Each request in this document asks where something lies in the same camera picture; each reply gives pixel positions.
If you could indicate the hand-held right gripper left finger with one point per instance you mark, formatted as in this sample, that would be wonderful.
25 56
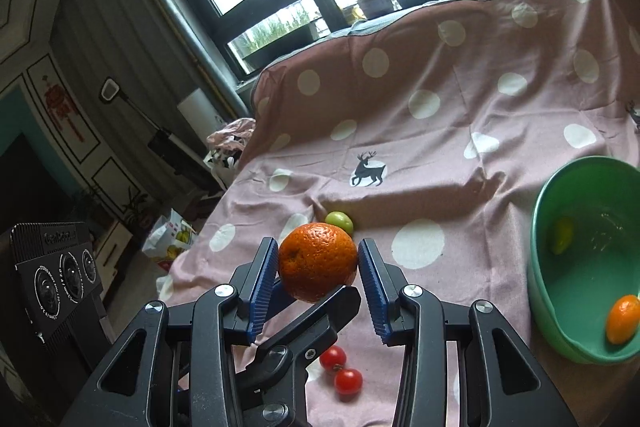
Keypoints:
262 292

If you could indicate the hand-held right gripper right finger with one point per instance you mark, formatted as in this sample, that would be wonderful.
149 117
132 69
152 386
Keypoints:
372 292

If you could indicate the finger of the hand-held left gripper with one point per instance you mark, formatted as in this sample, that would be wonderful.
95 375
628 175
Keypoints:
300 337

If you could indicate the red cherry tomato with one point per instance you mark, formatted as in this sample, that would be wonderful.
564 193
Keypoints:
332 358
348 382

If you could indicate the orange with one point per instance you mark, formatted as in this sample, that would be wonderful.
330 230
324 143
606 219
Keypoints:
317 262

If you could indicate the green plastic bowl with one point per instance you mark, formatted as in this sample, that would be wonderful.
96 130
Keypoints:
580 287

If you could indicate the white cabinet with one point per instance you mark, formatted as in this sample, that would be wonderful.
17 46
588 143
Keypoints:
112 252

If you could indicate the small green fruit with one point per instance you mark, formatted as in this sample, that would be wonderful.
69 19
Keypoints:
341 221

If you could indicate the printed paper bag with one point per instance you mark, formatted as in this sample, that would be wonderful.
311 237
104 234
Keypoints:
172 237

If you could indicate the black white patterned bag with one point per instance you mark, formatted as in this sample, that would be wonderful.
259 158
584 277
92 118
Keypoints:
222 164

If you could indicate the pink plastic bag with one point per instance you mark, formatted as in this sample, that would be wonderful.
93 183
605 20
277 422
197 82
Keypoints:
235 132

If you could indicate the pink dotted deer print blanket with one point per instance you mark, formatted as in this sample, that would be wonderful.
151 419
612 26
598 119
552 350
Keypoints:
450 132

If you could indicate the white paper roll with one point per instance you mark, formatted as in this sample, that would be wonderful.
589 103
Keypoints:
200 117

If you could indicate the small orange kumquat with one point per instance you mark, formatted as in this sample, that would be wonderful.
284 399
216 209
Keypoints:
624 319

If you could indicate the grey metal pipe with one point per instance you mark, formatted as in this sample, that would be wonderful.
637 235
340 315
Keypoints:
195 42

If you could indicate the grass planter tray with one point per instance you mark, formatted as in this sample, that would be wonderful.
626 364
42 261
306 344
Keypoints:
280 32

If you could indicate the red knot wall decoration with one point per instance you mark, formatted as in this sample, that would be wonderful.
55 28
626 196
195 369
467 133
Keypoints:
60 104

